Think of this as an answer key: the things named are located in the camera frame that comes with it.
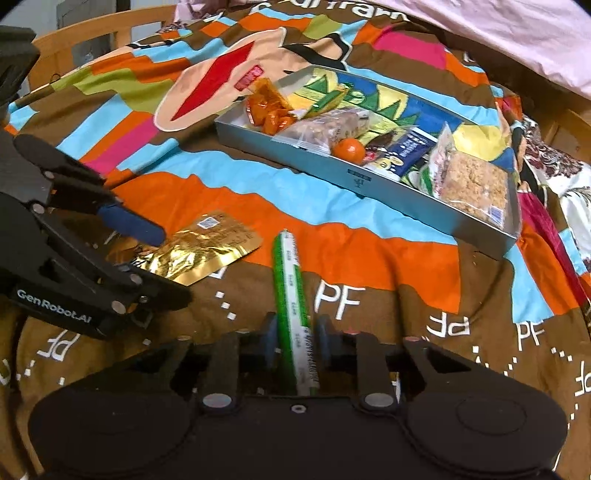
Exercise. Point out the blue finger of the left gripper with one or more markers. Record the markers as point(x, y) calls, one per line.
point(126, 222)

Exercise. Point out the colourful monkey blanket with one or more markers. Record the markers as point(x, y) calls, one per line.
point(365, 264)

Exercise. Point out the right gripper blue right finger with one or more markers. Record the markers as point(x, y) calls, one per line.
point(329, 349)

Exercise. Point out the clear biscuit bar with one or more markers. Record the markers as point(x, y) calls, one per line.
point(322, 132)

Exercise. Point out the pink bed sheet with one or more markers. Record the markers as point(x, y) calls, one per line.
point(551, 38)

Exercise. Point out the yellow snack packet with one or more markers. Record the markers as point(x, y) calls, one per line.
point(315, 99)

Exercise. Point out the green sausage stick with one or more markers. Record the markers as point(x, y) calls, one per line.
point(293, 322)

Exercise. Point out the floral white satin quilt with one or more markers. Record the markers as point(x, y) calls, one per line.
point(569, 179)

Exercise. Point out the clear pack of crackers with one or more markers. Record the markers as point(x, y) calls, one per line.
point(476, 187)

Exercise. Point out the small orange fruit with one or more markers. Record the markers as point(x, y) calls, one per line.
point(350, 150)

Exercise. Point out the grey tray with dinosaur print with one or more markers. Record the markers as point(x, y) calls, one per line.
point(392, 108)

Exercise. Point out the small clear red candy wrapper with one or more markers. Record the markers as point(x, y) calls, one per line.
point(380, 144)

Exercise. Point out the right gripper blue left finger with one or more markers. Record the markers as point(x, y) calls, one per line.
point(269, 340)

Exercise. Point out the gold foil snack packet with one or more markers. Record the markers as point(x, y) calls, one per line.
point(208, 244)

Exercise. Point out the blue white calcium sachet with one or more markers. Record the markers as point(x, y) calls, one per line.
point(403, 154)

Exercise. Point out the orange chicken leg packet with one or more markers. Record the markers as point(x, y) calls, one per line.
point(267, 109)

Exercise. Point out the white green snack bag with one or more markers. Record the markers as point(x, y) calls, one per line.
point(429, 174)

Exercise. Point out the wooden bed rail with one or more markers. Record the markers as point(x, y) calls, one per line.
point(56, 47)

